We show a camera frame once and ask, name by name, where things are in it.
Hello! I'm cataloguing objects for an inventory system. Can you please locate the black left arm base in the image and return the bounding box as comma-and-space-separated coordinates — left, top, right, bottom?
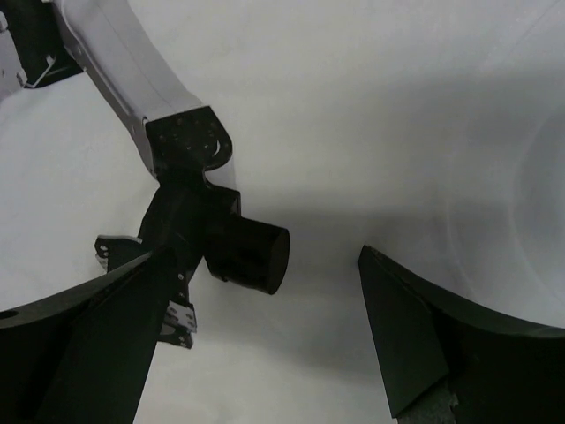
1, 0, 83, 100

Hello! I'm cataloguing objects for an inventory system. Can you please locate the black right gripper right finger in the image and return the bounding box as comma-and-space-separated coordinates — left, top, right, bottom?
358, 246, 564, 423

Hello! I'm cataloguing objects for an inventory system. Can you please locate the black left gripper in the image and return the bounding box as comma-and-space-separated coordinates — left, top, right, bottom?
94, 170, 290, 349

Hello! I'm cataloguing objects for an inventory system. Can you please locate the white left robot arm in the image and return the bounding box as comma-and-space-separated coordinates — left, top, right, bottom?
53, 1, 290, 349

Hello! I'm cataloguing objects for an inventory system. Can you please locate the white t shirt robot print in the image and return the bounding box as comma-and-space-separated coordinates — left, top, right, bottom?
0, 0, 565, 424

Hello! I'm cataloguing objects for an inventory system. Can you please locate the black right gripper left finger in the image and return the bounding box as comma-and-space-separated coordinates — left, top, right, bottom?
1, 248, 177, 423

